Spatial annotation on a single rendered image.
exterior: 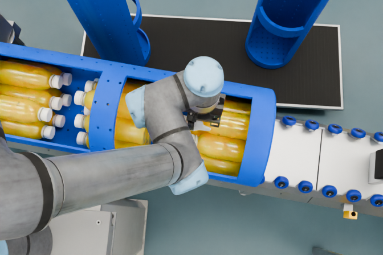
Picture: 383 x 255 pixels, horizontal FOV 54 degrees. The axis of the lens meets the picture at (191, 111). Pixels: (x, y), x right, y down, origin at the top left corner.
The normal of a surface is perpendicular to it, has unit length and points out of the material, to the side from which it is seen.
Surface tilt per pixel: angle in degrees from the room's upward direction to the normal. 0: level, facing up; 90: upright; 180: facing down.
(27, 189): 55
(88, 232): 0
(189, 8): 0
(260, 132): 9
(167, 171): 60
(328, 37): 0
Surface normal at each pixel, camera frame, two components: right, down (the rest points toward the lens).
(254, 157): -0.11, 0.33
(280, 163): 0.00, -0.25
